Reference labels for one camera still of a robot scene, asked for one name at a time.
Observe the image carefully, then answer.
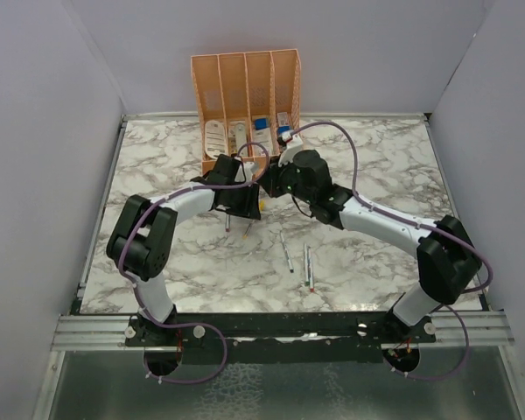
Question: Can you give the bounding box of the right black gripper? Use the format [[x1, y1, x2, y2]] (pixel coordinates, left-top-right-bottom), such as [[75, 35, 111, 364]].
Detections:
[[255, 154, 314, 206]]

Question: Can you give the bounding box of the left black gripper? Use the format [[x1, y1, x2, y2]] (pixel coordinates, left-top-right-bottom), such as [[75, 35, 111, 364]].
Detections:
[[224, 180, 260, 220]]

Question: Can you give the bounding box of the yellow pen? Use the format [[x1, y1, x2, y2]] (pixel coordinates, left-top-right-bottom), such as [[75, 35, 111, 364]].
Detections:
[[242, 223, 253, 239]]

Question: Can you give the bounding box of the blue pen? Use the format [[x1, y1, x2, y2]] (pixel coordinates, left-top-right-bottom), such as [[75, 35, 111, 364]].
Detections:
[[279, 231, 294, 273]]

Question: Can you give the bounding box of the green pen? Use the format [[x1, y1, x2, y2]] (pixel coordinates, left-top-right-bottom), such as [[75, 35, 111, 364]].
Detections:
[[304, 243, 310, 287]]

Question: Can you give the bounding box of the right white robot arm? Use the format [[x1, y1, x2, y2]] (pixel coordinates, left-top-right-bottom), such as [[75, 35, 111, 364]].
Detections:
[[259, 150, 481, 342]]

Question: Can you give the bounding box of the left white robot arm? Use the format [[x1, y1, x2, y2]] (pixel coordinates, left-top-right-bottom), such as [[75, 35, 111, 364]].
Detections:
[[106, 155, 260, 346]]

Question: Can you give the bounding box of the red tipped pen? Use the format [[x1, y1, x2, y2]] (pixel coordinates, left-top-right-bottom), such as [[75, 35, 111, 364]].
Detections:
[[306, 246, 314, 292]]

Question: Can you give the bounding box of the white red box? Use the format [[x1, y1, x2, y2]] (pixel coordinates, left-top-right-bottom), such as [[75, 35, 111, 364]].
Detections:
[[276, 112, 303, 152]]

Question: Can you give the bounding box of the white blue box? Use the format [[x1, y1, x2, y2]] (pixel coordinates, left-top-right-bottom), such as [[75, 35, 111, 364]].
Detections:
[[252, 115, 274, 155]]

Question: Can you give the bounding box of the white oval package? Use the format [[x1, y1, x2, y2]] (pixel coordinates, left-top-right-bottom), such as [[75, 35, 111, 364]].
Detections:
[[204, 120, 228, 159]]

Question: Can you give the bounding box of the orange desk organizer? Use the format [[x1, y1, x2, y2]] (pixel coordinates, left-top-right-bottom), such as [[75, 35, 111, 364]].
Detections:
[[191, 49, 301, 156]]

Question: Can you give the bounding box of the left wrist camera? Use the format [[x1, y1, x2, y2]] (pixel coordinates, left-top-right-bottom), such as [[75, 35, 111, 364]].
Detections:
[[240, 161, 259, 181]]

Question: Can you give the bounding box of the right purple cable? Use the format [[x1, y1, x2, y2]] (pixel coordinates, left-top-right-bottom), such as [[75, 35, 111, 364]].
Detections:
[[279, 120, 496, 382]]

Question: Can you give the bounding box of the purple cable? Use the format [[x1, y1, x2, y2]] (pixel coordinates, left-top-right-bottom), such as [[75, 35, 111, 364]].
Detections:
[[279, 120, 496, 382], [117, 140, 272, 385]]

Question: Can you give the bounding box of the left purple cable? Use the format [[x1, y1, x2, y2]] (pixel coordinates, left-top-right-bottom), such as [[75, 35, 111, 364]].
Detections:
[[117, 140, 272, 385]]

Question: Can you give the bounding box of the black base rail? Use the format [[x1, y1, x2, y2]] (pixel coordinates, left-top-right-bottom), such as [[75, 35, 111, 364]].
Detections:
[[69, 305, 438, 367]]

